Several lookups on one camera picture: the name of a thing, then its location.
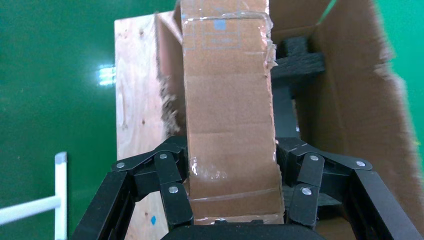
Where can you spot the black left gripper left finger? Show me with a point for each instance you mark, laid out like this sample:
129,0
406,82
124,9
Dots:
145,185

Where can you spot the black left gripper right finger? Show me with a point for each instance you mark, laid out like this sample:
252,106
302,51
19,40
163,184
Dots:
331,185

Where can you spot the small brown cardboard box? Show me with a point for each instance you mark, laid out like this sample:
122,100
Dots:
228,116

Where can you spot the large open brown carton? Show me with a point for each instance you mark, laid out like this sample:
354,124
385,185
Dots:
357,99

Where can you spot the plywood board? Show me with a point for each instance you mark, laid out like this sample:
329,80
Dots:
139,99

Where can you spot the black foam insert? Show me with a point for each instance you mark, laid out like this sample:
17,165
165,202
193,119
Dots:
298,61

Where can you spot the white tube frame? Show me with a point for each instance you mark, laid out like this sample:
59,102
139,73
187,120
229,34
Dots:
60,185

